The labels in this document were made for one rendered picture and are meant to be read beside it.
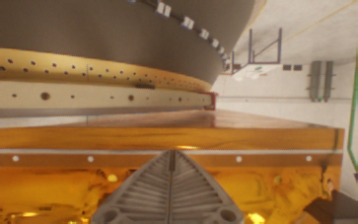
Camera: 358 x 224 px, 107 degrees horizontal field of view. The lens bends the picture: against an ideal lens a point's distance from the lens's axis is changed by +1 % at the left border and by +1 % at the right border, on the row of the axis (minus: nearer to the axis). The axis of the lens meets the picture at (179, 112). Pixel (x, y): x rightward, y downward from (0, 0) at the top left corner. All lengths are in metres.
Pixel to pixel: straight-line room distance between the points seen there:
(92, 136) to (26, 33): 0.22
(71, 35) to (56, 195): 0.31
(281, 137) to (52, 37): 0.50
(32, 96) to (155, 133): 0.23
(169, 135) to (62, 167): 0.23
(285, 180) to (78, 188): 0.42
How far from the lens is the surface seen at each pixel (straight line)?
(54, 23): 0.37
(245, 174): 0.34
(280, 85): 7.20
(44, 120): 0.40
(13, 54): 0.41
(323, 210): 0.40
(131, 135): 0.30
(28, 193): 0.41
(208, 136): 0.29
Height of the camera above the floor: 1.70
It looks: 4 degrees up
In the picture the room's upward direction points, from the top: 179 degrees counter-clockwise
